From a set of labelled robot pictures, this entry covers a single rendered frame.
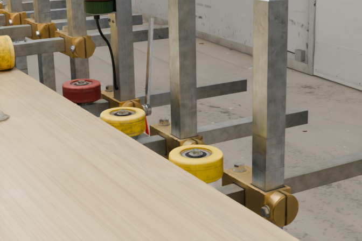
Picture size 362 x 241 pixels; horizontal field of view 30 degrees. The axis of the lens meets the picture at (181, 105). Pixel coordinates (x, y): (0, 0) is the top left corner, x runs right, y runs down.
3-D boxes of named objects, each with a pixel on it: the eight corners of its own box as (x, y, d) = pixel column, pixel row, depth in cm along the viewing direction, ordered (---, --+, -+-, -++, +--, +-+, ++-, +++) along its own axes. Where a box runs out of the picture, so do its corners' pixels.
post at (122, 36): (132, 199, 152) (123, -16, 139) (139, 204, 149) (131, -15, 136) (118, 202, 151) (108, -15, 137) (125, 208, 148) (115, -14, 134)
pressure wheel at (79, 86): (94, 125, 150) (91, 74, 147) (109, 134, 143) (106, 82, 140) (60, 130, 146) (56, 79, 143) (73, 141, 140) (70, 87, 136)
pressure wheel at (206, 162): (176, 208, 107) (174, 139, 103) (227, 212, 105) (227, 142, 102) (165, 231, 99) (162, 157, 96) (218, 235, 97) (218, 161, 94)
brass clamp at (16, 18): (18, 23, 214) (16, 7, 212) (31, 29, 202) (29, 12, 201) (-2, 25, 211) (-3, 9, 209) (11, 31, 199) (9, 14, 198)
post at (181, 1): (189, 231, 131) (185, -20, 117) (199, 238, 128) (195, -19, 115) (173, 235, 129) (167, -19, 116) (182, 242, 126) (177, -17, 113)
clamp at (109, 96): (118, 108, 153) (117, 87, 152) (145, 123, 142) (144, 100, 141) (95, 113, 151) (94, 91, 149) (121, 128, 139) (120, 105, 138)
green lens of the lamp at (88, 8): (106, 8, 140) (106, -2, 139) (119, 11, 135) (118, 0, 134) (79, 11, 137) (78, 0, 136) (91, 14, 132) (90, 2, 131)
